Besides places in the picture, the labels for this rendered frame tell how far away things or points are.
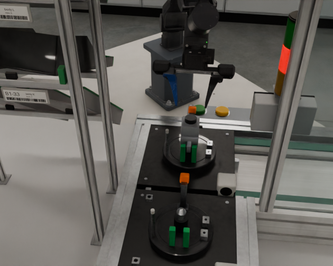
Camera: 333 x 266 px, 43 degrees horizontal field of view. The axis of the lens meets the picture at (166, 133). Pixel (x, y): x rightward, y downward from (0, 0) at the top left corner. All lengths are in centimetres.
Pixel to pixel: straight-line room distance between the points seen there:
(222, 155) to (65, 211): 44
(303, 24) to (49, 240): 76
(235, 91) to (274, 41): 240
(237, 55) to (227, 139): 251
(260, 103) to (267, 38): 316
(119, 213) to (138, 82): 73
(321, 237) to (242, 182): 23
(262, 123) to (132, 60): 98
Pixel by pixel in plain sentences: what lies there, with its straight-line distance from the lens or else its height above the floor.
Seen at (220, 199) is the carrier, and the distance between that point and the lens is 100.
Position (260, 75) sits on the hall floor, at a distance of 340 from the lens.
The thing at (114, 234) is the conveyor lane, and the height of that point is 95.
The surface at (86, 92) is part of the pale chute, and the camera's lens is 95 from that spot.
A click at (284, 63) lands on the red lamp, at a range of 80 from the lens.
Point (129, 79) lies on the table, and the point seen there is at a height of 86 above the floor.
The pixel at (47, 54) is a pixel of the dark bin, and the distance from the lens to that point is 81.
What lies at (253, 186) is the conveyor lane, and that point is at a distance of 112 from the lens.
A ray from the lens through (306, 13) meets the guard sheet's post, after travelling 73.
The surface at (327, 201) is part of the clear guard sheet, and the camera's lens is 102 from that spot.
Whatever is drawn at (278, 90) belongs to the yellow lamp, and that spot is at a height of 127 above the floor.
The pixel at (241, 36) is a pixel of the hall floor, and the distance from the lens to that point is 398.
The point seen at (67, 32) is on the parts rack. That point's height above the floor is 141.
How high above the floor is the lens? 171
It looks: 39 degrees down
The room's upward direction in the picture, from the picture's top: straight up
